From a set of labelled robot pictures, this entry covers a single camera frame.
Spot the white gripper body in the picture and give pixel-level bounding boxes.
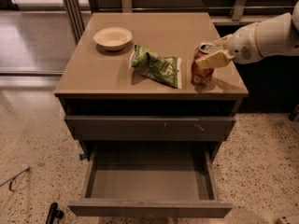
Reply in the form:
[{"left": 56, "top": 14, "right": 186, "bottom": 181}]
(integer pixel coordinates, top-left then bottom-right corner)
[{"left": 227, "top": 22, "right": 263, "bottom": 64}]

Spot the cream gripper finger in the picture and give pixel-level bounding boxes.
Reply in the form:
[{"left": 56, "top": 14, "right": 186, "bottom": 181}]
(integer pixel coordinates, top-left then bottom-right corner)
[
  {"left": 213, "top": 34, "right": 232, "bottom": 47},
  {"left": 195, "top": 49, "right": 235, "bottom": 69}
]

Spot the red coke can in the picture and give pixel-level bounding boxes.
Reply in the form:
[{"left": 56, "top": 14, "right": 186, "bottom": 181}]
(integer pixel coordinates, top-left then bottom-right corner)
[{"left": 191, "top": 47, "right": 214, "bottom": 85}]

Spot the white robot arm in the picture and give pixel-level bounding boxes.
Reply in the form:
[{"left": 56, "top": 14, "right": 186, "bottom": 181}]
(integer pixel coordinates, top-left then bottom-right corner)
[{"left": 195, "top": 2, "right": 299, "bottom": 69}]

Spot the grey drawer cabinet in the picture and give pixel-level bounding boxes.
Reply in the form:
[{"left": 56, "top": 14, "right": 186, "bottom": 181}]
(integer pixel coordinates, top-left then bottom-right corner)
[{"left": 54, "top": 13, "right": 248, "bottom": 155}]

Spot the green chip bag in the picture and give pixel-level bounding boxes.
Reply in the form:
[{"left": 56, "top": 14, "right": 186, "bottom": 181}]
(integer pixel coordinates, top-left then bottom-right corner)
[{"left": 129, "top": 44, "right": 181, "bottom": 89}]

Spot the white paper bowl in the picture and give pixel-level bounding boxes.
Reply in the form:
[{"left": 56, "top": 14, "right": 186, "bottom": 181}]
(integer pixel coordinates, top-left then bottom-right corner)
[{"left": 93, "top": 27, "right": 133, "bottom": 51}]

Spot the black object on floor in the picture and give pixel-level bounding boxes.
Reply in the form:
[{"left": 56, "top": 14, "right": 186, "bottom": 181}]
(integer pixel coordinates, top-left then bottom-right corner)
[{"left": 45, "top": 203, "right": 64, "bottom": 224}]

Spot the metal railing frame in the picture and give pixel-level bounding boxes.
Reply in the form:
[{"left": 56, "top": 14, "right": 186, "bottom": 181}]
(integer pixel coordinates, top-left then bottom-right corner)
[{"left": 63, "top": 0, "right": 298, "bottom": 40}]

